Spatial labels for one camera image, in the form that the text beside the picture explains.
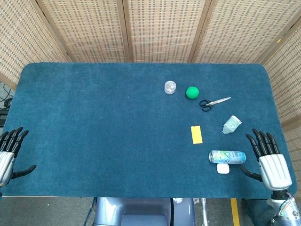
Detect woven folding screen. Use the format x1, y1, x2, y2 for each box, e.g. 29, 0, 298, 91
0, 0, 301, 184

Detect black handled scissors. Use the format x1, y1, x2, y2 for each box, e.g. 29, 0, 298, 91
199, 97, 232, 112

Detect black cables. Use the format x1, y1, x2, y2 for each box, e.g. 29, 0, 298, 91
0, 81, 14, 111

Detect green ball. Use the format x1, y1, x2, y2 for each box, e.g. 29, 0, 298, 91
185, 86, 200, 100

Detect yellow rectangular card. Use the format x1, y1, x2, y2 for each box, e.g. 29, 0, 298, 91
190, 125, 204, 145

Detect light blue drink can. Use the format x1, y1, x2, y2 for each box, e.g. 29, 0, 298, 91
209, 150, 246, 165

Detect blue table mat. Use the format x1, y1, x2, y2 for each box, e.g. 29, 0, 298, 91
0, 62, 297, 198

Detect clear plastic jar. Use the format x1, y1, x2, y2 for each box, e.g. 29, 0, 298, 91
163, 80, 177, 95

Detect small clear pouch bottle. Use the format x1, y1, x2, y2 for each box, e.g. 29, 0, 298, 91
222, 115, 243, 135

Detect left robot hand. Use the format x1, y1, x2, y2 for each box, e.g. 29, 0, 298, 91
0, 127, 37, 188

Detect white earbud case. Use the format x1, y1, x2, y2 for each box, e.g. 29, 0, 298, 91
216, 163, 230, 175

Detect grey robot torso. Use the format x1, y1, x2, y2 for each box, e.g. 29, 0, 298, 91
88, 197, 196, 226

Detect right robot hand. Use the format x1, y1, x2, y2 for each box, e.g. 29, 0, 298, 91
240, 128, 293, 190

